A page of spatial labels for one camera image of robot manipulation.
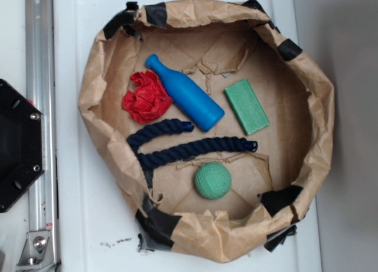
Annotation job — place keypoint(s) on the green rectangular block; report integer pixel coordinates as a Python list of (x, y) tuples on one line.
[(246, 107)]

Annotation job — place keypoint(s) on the blue plastic bottle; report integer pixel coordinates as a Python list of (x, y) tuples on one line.
[(187, 95)]

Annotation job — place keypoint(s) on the brown paper bag bin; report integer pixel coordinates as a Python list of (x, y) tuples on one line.
[(275, 171)]

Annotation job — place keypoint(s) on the red crumpled paper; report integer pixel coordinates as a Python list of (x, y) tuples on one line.
[(149, 100)]

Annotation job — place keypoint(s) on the green dimpled ball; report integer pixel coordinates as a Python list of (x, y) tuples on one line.
[(213, 180)]

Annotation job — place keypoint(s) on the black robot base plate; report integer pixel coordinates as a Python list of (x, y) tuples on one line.
[(22, 154)]

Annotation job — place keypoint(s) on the aluminium frame rail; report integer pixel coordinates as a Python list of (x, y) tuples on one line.
[(42, 195)]

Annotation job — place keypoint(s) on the metal corner bracket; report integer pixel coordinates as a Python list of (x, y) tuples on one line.
[(37, 253)]

